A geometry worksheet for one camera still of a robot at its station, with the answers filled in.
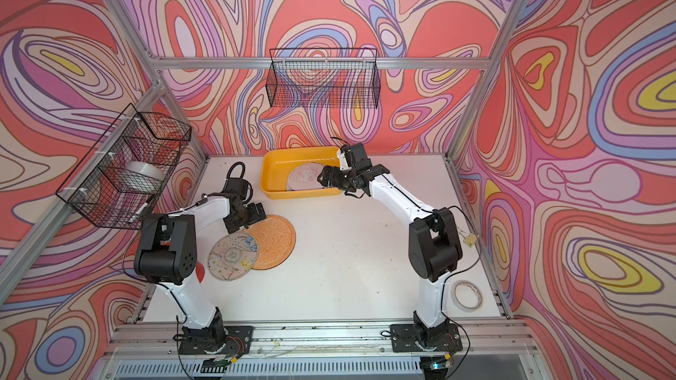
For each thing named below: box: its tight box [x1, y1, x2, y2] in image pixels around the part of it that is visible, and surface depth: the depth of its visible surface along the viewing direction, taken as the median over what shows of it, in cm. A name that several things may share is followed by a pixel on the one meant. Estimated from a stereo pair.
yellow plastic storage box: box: [259, 146, 343, 200], surface depth 114 cm
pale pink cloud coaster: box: [286, 161, 325, 191], surface depth 113 cm
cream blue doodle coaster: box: [207, 232, 259, 282], surface depth 90 cm
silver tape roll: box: [122, 160, 167, 193], surface depth 73 cm
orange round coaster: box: [242, 214, 297, 271], surface depth 95 cm
